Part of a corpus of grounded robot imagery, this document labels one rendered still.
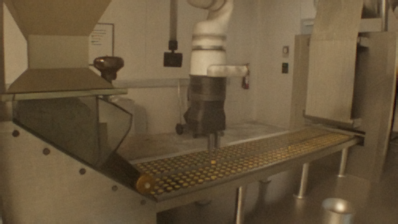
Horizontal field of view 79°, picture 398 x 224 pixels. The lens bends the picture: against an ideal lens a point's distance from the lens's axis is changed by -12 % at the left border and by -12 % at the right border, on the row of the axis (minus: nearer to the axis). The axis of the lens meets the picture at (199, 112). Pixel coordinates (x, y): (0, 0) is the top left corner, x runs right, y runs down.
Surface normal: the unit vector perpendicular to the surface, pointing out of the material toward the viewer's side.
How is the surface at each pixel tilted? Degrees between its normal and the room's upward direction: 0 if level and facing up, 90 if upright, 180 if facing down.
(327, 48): 90
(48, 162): 90
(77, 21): 114
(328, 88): 90
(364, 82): 90
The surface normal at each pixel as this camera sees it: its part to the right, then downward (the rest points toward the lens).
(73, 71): 0.42, -0.60
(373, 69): -0.82, 0.08
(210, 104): 0.57, 0.29
